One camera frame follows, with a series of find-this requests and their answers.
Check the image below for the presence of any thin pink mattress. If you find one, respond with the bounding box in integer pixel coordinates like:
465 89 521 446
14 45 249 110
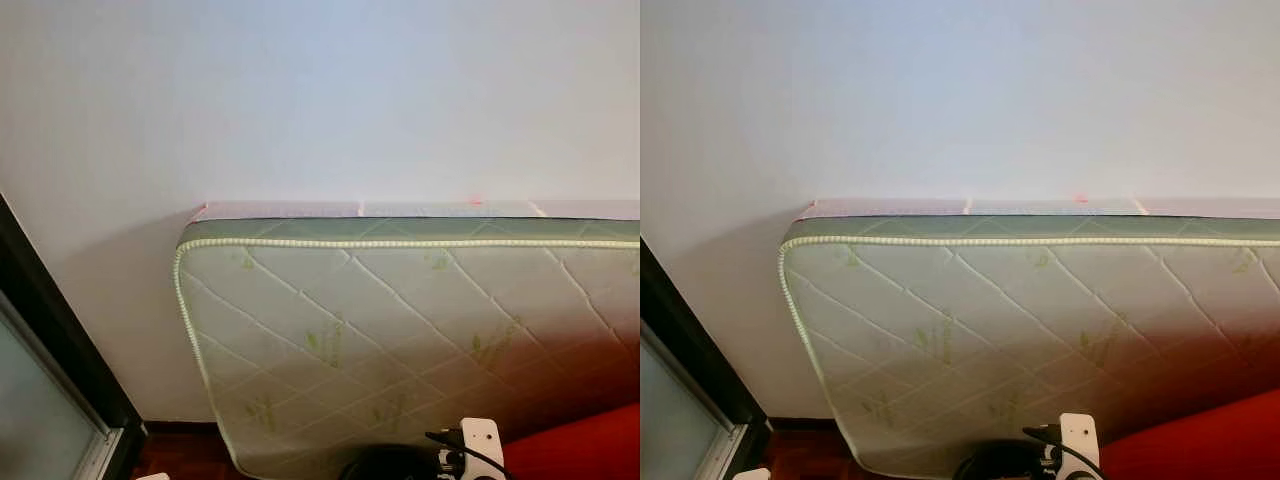
797 197 1280 221
188 199 641 223

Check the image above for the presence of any black wardrobe frame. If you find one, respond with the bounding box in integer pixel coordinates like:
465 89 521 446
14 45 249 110
0 192 148 480
640 238 771 480

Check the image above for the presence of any white green quilted mattress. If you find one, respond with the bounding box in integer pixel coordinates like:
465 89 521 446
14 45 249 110
173 216 641 480
778 214 1280 480

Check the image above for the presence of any red pillow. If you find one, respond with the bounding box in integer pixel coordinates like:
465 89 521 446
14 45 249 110
500 400 641 480
1098 388 1280 480

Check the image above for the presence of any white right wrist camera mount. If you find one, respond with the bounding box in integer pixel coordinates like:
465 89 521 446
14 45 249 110
458 418 506 480
1058 413 1103 480

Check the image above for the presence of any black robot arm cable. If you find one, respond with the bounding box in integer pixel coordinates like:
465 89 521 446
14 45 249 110
425 428 513 480
1022 425 1111 480

